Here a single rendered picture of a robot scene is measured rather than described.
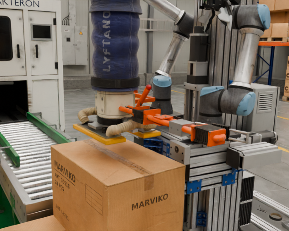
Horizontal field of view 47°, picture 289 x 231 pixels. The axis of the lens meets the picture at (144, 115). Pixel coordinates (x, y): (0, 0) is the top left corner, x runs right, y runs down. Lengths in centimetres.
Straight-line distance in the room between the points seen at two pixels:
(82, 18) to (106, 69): 970
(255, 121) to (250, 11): 68
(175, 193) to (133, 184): 24
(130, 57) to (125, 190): 57
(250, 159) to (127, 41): 82
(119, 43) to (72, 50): 931
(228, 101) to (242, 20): 40
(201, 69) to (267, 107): 48
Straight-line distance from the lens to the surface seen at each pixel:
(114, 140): 140
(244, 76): 163
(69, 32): 1070
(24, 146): 322
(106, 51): 144
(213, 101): 163
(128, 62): 145
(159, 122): 124
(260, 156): 175
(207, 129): 107
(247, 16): 170
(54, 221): 189
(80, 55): 1080
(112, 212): 134
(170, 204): 152
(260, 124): 210
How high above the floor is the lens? 147
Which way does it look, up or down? 12 degrees down
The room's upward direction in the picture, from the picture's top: 1 degrees clockwise
